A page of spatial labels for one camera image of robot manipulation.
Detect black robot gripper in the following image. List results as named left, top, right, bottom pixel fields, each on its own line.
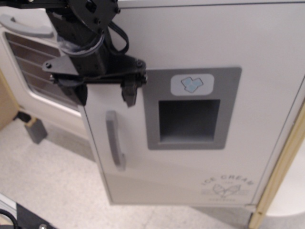
left=42, top=35, right=146, bottom=107

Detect white toy fridge door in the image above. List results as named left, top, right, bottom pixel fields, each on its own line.
left=82, top=0, right=305, bottom=207

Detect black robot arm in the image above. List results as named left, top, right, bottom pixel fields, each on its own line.
left=16, top=0, right=146, bottom=107

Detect grey wooden furniture leg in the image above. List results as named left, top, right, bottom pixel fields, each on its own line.
left=17, top=112, right=48, bottom=144

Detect grey ice dispenser panel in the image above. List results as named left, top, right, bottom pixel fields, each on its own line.
left=142, top=67, right=242, bottom=150

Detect white toy oven door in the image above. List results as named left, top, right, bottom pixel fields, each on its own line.
left=0, top=10, right=88, bottom=139

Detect grey fridge door handle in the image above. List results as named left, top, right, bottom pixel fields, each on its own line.
left=105, top=110, right=126, bottom=171

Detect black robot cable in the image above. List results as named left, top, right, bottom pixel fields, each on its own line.
left=104, top=22, right=131, bottom=54

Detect grey oven door handle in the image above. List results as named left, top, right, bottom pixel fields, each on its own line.
left=0, top=14, right=54, bottom=38

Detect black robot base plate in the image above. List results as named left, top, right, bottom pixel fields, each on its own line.
left=0, top=201, right=62, bottom=229

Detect light wooden fridge side frame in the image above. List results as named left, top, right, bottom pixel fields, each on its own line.
left=247, top=104, right=305, bottom=229

